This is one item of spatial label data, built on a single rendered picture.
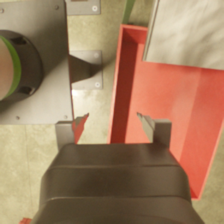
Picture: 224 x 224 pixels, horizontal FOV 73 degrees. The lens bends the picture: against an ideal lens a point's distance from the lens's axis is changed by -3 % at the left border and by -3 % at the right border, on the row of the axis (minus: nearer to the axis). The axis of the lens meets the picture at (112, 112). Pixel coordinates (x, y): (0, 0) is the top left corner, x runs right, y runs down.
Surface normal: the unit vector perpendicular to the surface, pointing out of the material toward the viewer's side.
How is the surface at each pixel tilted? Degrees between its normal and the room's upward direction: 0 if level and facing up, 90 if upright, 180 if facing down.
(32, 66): 69
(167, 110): 0
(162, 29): 30
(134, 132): 0
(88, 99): 0
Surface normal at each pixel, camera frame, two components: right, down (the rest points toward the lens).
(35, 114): 0.00, 0.25
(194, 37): -0.04, 0.69
